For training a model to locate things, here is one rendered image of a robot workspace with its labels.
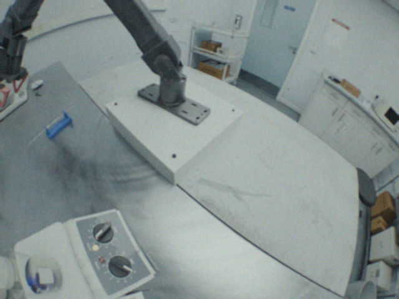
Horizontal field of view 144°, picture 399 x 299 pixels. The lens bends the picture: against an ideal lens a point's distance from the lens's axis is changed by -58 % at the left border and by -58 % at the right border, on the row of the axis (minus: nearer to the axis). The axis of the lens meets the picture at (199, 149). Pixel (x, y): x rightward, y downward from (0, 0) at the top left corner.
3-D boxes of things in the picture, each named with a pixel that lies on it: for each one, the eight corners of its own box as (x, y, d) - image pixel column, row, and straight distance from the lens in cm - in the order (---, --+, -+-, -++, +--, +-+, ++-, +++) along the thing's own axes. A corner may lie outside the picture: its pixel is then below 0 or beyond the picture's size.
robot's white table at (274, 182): (161, 147, 154) (154, 55, 102) (263, 226, 138) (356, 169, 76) (121, 176, 143) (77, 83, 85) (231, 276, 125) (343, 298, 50)
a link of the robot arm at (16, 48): (-1, 54, 61) (5, 30, 59) (13, 51, 65) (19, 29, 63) (13, 61, 56) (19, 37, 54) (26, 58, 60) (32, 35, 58)
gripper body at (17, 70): (-6, 80, 60) (-3, 55, 57) (11, 68, 68) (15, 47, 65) (10, 85, 57) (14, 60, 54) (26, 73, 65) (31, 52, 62)
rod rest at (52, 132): (68, 116, 60) (64, 108, 58) (72, 119, 57) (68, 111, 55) (46, 135, 58) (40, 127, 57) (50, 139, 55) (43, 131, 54)
